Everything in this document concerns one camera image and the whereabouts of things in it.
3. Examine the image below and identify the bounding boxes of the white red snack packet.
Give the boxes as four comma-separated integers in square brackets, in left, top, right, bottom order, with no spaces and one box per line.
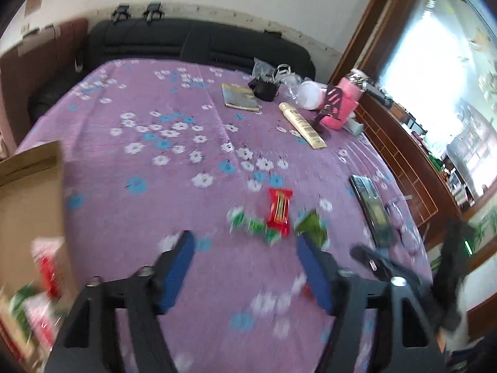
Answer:
[23,293,59,352]
[31,237,71,300]

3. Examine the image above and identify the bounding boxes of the purple floral tablecloth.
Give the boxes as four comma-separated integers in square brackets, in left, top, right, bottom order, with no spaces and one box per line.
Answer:
[16,59,433,373]

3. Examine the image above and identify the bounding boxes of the black phone stand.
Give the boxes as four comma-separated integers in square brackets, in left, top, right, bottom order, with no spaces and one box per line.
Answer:
[314,85,344,140]

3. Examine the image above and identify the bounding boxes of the small green snack packet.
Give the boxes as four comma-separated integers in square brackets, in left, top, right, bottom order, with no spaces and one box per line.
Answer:
[227,207,257,234]

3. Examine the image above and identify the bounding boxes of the small booklet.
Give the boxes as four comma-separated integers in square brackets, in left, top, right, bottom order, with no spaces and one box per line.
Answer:
[221,82,260,111]

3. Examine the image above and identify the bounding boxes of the row of small household items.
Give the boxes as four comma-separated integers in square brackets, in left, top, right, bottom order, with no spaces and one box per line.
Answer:
[349,70,486,206]

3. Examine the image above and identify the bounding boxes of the bright window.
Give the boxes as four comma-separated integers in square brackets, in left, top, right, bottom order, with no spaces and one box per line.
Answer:
[342,0,497,218]

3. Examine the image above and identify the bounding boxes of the eyeglasses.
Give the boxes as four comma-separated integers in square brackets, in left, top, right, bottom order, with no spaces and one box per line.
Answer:
[382,194,424,257]

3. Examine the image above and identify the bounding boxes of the clear plastic cup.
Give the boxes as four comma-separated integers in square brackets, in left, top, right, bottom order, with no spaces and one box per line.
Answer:
[296,80,329,110]

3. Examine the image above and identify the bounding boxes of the clear plastic bag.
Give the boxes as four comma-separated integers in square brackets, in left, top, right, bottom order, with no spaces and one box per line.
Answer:
[252,58,276,80]

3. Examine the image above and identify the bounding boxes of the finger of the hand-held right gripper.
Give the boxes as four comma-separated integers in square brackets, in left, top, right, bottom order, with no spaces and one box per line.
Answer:
[349,244,433,292]

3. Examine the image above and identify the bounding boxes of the cream coloured tube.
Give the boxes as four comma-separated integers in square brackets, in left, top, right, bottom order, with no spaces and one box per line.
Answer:
[279,102,327,150]

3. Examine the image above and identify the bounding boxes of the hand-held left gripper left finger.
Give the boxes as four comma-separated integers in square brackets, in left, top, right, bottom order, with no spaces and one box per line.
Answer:
[46,230,196,373]

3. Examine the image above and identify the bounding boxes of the cardboard box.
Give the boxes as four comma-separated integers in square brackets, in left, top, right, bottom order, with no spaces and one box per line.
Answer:
[0,141,78,373]

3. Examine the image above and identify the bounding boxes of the dark smartphone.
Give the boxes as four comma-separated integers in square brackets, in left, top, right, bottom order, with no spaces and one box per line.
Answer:
[349,175,393,247]

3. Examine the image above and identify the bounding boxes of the wooden cabinet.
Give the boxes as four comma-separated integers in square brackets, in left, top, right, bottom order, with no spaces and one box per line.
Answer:
[351,81,478,249]

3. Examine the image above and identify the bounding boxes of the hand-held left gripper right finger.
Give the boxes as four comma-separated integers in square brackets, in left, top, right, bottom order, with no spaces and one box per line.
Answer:
[297,234,447,373]

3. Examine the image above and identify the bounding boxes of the green pea snack packet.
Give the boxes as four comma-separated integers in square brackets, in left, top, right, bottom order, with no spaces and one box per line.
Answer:
[252,219,283,246]

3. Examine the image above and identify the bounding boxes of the black sofa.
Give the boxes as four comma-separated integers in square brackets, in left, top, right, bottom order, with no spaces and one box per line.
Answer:
[27,19,316,125]

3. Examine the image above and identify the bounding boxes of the small black object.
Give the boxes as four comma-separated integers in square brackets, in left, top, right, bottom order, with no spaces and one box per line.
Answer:
[248,76,281,102]

